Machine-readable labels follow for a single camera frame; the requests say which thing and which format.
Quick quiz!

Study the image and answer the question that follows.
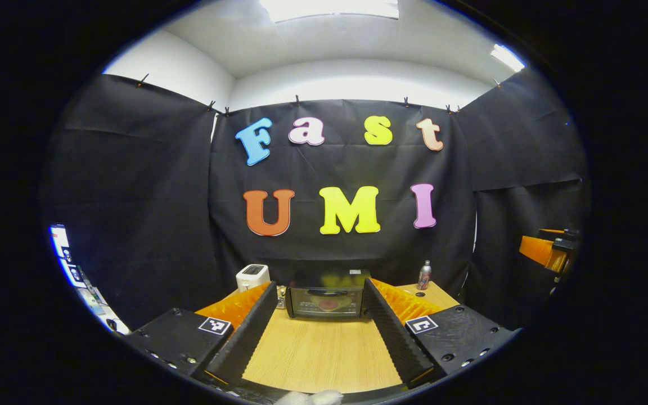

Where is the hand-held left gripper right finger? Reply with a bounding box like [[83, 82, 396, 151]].
[[361, 277, 520, 390]]

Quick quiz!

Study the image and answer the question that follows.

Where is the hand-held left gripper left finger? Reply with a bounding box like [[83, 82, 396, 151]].
[[126, 281, 280, 389]]

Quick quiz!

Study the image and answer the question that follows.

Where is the cream square plate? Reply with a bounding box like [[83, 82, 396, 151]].
[[303, 295, 354, 314]]

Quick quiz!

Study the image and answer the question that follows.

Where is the black electric oven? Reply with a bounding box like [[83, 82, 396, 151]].
[[285, 269, 371, 320]]

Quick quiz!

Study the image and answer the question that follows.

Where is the white toaster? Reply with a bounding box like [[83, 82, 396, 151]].
[[236, 264, 271, 292]]

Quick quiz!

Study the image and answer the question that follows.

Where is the small ceiling light panel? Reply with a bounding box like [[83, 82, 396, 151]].
[[491, 44, 526, 73]]

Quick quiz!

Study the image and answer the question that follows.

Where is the computer monitor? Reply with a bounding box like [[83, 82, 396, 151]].
[[48, 225, 86, 289]]

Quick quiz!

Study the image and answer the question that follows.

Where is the large ceiling light panel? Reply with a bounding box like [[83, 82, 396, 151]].
[[259, 0, 399, 23]]

